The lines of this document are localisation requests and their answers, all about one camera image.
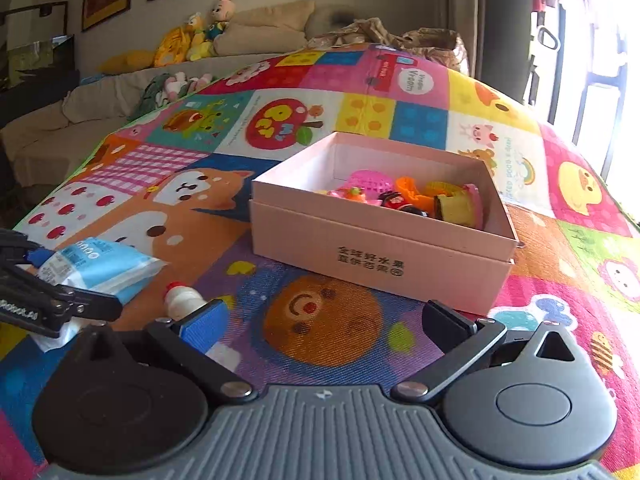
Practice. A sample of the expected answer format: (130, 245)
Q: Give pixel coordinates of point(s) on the yellow plush toy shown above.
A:
(175, 42)

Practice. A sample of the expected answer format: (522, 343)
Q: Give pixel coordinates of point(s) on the yellow dress toy doll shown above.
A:
(462, 207)

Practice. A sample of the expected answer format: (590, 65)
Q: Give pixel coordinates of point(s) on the orange plastic toy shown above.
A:
(411, 187)

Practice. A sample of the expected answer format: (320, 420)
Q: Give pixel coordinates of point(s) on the small white bottle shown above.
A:
(182, 304)

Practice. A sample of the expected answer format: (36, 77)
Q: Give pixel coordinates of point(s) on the pink plastic basket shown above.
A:
(367, 181)

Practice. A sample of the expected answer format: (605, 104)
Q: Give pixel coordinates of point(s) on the yellow cushion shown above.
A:
(125, 62)

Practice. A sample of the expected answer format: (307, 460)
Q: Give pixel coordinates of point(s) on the green and pink plush toys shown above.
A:
(172, 87)

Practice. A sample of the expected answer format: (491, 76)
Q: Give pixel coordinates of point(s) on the beige sofa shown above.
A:
(75, 105)

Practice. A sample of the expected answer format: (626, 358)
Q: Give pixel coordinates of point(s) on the plush doll with blue shirt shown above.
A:
(216, 25)

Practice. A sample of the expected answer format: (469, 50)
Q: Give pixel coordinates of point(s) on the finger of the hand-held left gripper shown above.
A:
(36, 258)
(97, 307)

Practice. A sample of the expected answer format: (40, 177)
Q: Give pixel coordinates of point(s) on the window railing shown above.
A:
(580, 50)

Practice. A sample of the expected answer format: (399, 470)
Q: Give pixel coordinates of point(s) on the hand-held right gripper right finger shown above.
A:
(445, 321)

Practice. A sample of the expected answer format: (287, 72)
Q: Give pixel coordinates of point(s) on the colourful printed play mat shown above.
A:
(550, 240)

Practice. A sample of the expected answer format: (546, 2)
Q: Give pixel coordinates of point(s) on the beige curtain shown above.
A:
(465, 10)

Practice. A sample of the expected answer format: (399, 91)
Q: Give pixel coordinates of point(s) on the black and red toy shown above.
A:
(395, 201)

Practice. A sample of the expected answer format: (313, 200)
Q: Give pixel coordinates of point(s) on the beige pillow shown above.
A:
(270, 30)

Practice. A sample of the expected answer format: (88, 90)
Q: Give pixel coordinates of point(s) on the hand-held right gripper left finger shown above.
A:
(200, 332)

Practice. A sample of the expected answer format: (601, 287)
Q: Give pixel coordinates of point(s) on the black screen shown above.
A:
(37, 62)

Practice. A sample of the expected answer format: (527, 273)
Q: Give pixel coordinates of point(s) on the yellow plastic toy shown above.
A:
(442, 189)

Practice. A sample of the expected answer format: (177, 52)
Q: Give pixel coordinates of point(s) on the blue wet wipes packet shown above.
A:
(100, 267)

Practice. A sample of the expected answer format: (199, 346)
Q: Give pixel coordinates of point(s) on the pink cardboard box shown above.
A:
(380, 260)

